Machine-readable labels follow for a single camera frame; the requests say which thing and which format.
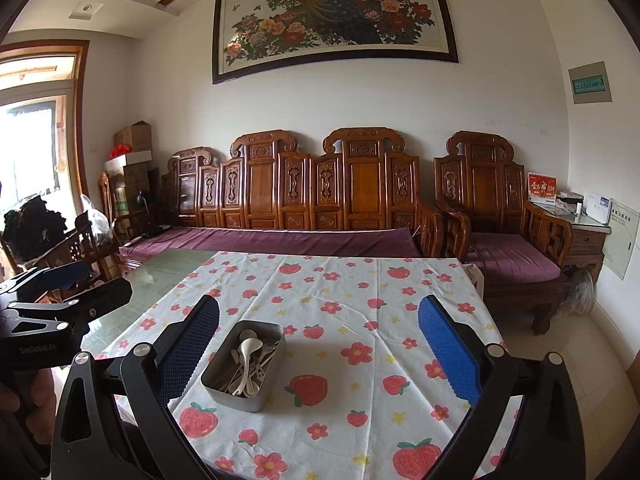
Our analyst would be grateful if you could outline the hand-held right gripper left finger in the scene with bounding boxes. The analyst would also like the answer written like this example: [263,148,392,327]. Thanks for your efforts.
[50,294,221,480]

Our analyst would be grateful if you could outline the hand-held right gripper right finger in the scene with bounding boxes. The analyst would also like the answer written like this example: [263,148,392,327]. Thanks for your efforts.
[418,295,586,480]

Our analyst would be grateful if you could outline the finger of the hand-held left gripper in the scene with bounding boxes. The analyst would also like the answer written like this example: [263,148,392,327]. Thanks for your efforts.
[10,259,91,293]
[10,276,133,322]

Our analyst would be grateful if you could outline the white plastic spoon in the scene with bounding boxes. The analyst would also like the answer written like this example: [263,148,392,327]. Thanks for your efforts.
[239,337,258,393]
[225,375,261,398]

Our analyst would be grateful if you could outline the rectangular metal tray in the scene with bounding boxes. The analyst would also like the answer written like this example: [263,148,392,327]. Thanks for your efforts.
[200,320,286,412]

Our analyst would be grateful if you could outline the white plastic fork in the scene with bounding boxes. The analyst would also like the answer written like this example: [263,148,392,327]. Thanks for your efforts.
[252,340,281,381]

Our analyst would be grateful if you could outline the person's left hand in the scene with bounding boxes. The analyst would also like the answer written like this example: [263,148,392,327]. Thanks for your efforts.
[0,366,57,413]

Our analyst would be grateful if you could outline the wooden lattice chair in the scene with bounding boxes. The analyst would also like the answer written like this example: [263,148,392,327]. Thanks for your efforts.
[35,212,123,291]

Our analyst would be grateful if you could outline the clear plastic bag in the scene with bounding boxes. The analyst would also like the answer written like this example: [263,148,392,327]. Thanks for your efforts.
[79,194,111,246]

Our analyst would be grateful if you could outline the black cloth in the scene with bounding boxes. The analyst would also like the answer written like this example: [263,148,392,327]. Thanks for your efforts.
[2,195,68,263]

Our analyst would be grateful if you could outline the wooden chair with slats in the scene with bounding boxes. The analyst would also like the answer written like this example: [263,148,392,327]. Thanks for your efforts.
[97,171,136,241]

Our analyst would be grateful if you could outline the black desk lamp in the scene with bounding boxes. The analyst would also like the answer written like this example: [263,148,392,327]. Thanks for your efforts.
[135,190,171,238]

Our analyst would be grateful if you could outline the stacked brown cartons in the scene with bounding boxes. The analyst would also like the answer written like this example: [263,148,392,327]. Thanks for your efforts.
[106,162,161,216]

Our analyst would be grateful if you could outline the purple armchair cushion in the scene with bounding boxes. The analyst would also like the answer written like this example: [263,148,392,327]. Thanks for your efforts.
[465,232,562,281]

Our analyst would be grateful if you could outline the strawberry print tablecloth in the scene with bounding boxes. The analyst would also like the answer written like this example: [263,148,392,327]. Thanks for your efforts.
[80,249,521,480]

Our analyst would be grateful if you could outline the white flat box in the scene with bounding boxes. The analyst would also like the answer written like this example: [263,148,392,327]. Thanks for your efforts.
[104,150,153,171]

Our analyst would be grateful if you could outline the long purple sofa cushion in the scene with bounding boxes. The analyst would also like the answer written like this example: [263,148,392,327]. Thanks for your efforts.
[119,225,423,263]

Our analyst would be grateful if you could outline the grey plastic bag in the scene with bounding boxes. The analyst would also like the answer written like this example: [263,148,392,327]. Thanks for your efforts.
[560,267,596,316]

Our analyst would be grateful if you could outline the brown cardboard box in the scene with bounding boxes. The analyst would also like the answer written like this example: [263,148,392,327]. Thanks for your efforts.
[114,120,153,153]

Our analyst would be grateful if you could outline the carved wooden armchair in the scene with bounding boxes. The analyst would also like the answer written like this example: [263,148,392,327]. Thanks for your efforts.
[434,131,575,336]

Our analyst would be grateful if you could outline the wooden side table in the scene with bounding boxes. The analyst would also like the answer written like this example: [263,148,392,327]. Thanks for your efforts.
[530,200,612,291]

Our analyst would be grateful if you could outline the long carved wooden sofa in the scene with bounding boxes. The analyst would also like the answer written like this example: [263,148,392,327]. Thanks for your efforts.
[160,127,446,256]

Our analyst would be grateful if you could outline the red gift box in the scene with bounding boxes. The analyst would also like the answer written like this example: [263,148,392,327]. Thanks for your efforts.
[527,172,558,204]

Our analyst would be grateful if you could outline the tissue box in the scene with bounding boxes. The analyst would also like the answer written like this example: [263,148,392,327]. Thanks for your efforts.
[556,191,585,213]

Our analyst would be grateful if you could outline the white desk device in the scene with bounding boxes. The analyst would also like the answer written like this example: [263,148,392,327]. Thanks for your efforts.
[584,195,612,225]

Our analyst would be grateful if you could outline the square recessed ceiling light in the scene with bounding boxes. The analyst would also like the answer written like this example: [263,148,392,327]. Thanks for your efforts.
[70,0,105,20]

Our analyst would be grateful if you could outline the framed peacock painting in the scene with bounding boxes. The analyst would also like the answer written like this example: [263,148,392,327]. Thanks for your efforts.
[211,0,460,85]

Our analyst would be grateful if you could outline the wooden door frame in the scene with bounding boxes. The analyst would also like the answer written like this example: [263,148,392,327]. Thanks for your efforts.
[0,40,91,206]

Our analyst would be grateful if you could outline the white wall panel cover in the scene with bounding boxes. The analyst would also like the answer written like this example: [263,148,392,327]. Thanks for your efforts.
[602,197,640,281]

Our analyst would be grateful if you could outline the grey wall electrical panel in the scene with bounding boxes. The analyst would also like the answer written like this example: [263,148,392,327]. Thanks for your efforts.
[567,62,613,106]

